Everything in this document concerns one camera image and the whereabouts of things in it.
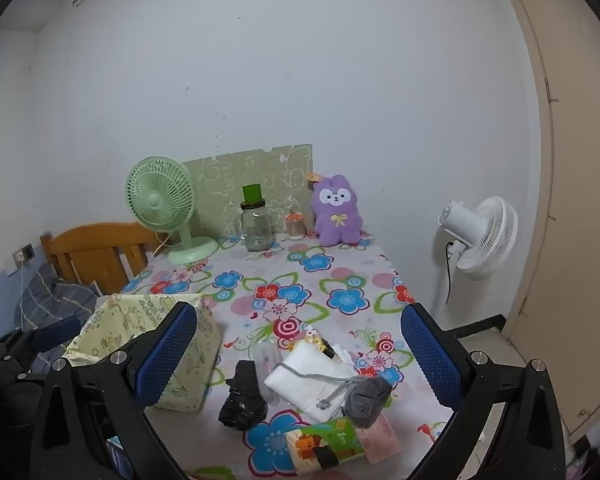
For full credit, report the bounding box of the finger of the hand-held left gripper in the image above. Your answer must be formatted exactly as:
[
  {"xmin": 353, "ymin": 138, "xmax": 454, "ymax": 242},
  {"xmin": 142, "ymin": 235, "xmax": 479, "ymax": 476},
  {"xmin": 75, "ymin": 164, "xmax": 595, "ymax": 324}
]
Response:
[{"xmin": 0, "ymin": 316, "xmax": 83, "ymax": 376}]

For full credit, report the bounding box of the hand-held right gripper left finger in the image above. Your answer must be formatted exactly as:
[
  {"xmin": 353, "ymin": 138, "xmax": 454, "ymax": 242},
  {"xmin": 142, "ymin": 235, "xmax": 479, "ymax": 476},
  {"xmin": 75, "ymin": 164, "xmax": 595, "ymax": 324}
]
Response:
[{"xmin": 30, "ymin": 301, "xmax": 199, "ymax": 480}]

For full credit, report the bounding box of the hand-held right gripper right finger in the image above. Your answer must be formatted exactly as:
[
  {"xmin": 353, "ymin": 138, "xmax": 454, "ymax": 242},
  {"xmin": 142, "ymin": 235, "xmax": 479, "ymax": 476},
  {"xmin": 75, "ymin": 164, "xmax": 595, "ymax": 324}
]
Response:
[{"xmin": 401, "ymin": 302, "xmax": 567, "ymax": 480}]

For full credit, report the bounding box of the yellow cartoon printed storage box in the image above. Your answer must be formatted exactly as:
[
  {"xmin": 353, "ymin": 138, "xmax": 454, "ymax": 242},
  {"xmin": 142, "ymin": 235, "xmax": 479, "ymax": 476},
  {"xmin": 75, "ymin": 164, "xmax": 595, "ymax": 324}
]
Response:
[{"xmin": 62, "ymin": 292, "xmax": 224, "ymax": 415}]

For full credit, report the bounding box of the grey sock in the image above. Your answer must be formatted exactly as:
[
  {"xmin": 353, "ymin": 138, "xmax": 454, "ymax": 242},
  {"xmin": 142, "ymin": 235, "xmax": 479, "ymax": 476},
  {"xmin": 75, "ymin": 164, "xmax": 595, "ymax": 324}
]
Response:
[{"xmin": 342, "ymin": 375, "xmax": 393, "ymax": 429}]

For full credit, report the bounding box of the black plastic bag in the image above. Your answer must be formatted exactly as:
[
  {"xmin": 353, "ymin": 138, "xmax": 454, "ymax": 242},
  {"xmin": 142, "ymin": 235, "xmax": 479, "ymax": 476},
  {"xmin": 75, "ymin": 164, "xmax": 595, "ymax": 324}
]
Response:
[{"xmin": 217, "ymin": 360, "xmax": 269, "ymax": 432}]

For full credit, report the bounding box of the pink tissue pack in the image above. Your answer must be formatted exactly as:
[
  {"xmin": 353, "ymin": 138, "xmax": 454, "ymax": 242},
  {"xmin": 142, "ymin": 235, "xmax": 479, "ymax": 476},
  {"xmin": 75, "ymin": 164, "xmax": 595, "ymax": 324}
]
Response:
[{"xmin": 355, "ymin": 414, "xmax": 402, "ymax": 465}]

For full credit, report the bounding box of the white drawstring pouch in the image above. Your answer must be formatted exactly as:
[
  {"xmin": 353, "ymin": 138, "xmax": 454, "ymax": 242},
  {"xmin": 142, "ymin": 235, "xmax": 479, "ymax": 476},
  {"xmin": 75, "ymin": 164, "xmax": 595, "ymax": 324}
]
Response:
[{"xmin": 264, "ymin": 342, "xmax": 376, "ymax": 423}]

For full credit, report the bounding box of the cartoon printed tissue pack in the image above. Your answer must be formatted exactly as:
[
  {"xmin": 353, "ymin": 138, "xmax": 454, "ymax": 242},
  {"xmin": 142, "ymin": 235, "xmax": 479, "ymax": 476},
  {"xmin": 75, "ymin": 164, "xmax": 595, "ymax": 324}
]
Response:
[{"xmin": 285, "ymin": 417, "xmax": 368, "ymax": 476}]

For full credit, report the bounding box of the grey plaid pillow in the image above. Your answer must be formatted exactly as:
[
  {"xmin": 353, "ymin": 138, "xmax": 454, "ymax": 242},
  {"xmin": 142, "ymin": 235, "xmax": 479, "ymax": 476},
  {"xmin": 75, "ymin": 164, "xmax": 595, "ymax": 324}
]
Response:
[{"xmin": 12, "ymin": 262, "xmax": 103, "ymax": 373}]

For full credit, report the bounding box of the wooden bed headboard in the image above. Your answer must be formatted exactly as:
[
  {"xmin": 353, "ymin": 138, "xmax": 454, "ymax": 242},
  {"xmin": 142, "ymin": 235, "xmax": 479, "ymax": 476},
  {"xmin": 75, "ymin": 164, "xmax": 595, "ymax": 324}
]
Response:
[{"xmin": 40, "ymin": 221, "xmax": 168, "ymax": 296}]

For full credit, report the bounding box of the small yellow cartoon packet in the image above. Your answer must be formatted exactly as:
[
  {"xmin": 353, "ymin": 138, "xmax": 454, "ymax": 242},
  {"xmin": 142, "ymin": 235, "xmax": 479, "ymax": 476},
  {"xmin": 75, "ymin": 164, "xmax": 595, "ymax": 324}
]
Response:
[{"xmin": 287, "ymin": 327, "xmax": 341, "ymax": 361}]

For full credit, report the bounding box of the white standing fan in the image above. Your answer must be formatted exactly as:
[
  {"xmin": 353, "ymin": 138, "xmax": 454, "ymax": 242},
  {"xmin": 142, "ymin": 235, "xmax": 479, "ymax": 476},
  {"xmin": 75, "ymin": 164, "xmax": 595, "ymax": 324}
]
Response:
[{"xmin": 437, "ymin": 196, "xmax": 520, "ymax": 282}]

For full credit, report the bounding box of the floral tablecloth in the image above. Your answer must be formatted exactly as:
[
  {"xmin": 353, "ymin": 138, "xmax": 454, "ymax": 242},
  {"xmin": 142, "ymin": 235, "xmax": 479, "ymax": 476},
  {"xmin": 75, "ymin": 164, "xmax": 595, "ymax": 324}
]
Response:
[{"xmin": 97, "ymin": 232, "xmax": 481, "ymax": 480}]

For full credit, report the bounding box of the glass jar mug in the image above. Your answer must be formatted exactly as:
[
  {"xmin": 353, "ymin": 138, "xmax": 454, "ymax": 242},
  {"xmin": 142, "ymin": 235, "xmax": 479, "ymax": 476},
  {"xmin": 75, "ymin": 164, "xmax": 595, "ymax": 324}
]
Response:
[{"xmin": 228, "ymin": 199, "xmax": 274, "ymax": 252}]

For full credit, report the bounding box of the green desk fan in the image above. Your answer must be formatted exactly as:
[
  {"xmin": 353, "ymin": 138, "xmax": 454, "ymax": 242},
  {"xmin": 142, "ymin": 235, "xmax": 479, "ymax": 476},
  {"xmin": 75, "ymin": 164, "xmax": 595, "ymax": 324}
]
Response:
[{"xmin": 125, "ymin": 156, "xmax": 220, "ymax": 266}]

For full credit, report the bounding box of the purple plush bunny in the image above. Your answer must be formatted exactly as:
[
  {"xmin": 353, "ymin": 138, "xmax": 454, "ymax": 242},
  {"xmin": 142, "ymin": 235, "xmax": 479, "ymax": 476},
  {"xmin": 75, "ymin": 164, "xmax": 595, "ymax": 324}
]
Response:
[{"xmin": 305, "ymin": 174, "xmax": 365, "ymax": 247}]

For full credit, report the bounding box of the orange lid swab container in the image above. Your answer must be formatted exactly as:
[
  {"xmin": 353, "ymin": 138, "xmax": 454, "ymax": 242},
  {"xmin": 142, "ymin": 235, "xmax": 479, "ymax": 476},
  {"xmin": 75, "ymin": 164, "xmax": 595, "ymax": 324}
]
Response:
[{"xmin": 285, "ymin": 212, "xmax": 306, "ymax": 241}]

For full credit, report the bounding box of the green printed board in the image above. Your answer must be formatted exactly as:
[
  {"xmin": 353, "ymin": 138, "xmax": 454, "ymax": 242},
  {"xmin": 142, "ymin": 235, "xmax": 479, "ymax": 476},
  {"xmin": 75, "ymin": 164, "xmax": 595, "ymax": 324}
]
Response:
[{"xmin": 182, "ymin": 144, "xmax": 314, "ymax": 241}]

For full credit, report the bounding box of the beige wardrobe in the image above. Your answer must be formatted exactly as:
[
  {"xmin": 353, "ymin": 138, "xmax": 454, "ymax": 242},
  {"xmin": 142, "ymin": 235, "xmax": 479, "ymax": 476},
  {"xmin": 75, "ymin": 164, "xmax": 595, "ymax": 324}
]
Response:
[{"xmin": 495, "ymin": 0, "xmax": 600, "ymax": 441}]

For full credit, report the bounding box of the white charger cable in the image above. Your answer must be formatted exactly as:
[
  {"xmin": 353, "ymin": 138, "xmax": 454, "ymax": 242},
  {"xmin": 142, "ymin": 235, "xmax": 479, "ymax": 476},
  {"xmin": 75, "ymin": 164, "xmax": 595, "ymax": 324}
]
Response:
[{"xmin": 15, "ymin": 259, "xmax": 28, "ymax": 331}]

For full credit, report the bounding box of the black fan cable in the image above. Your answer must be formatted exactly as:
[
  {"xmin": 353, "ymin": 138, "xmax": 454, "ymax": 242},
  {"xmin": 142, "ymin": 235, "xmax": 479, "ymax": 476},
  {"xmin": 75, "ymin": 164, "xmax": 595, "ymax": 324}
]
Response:
[{"xmin": 445, "ymin": 241, "xmax": 456, "ymax": 306}]

